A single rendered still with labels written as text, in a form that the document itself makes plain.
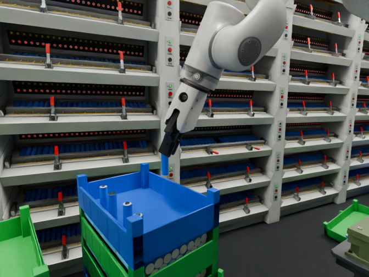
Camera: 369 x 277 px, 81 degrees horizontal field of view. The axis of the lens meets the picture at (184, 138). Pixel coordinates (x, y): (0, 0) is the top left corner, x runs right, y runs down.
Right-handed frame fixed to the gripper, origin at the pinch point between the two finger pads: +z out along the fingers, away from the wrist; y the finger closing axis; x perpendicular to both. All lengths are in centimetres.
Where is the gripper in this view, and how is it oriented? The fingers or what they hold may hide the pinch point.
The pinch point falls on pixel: (169, 145)
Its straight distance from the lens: 52.2
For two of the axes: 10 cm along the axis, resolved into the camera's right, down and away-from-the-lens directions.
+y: 3.4, -1.3, 9.3
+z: -4.0, 8.8, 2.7
